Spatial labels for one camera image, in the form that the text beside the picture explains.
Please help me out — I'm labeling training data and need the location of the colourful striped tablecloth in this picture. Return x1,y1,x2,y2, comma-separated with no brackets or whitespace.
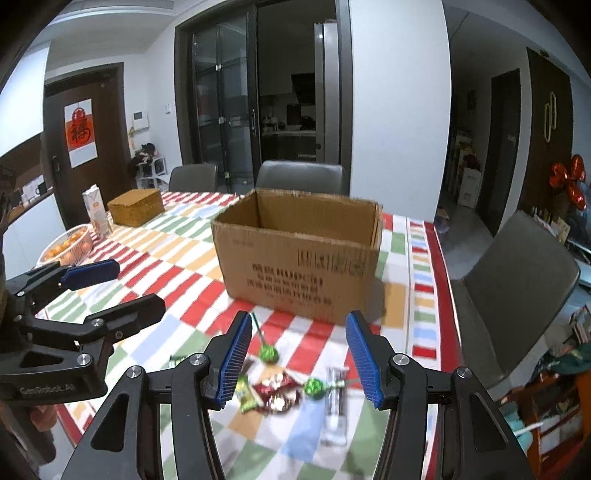
34,189,462,480

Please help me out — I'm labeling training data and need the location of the white orange drink carton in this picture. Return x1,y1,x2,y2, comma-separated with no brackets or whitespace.
82,185,113,238

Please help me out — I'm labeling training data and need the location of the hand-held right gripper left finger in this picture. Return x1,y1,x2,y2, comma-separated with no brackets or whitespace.
67,310,254,480

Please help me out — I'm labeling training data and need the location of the glass sliding door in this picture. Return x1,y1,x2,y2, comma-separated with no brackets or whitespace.
175,4,260,185

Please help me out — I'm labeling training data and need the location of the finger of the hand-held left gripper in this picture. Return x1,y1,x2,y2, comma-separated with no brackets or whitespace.
4,258,121,309
0,294,166,377

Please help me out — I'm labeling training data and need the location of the dark plush toy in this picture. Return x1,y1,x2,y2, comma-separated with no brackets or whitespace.
131,143,158,165

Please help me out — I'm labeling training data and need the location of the clear plastic snack packet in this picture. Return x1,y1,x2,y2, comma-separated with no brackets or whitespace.
321,366,350,448

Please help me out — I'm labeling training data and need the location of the white fruit basket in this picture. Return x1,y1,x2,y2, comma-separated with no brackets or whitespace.
37,224,93,267

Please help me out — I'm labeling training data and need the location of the white cube shelf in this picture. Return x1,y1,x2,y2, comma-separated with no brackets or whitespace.
136,157,167,190

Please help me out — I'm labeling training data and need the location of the red white door poster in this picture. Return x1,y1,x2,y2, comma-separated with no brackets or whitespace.
64,98,98,168

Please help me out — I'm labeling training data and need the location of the green lollipop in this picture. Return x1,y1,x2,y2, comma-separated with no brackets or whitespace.
302,376,358,398
249,312,280,365

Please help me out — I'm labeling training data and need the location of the gold door handle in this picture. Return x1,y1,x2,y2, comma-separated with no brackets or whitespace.
543,91,557,143

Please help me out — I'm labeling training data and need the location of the dark wooden door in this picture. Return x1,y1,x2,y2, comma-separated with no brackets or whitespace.
518,47,574,234

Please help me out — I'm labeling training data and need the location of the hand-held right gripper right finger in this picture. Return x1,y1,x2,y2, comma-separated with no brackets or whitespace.
345,310,539,480

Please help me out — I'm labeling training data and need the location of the brown entrance door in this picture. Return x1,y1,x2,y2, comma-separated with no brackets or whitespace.
44,64,133,232

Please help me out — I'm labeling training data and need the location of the brown wicker box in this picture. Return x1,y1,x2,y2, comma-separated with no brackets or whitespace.
107,188,166,228

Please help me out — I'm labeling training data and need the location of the yellow green candy packet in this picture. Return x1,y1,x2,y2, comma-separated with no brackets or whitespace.
235,374,259,413

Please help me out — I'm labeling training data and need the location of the red snack packet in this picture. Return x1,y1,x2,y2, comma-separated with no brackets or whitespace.
253,373,303,414

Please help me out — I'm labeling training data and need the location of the brown cardboard box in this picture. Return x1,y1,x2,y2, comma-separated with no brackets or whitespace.
211,187,385,326

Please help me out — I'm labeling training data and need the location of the pile of oranges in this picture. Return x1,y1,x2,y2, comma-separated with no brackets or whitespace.
43,231,88,260

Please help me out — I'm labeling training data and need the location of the grey dining chair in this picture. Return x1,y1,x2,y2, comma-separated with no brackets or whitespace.
450,210,581,389
168,163,219,193
255,160,346,196

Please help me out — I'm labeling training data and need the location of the red foil balloon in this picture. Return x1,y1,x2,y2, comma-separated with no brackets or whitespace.
549,154,588,209

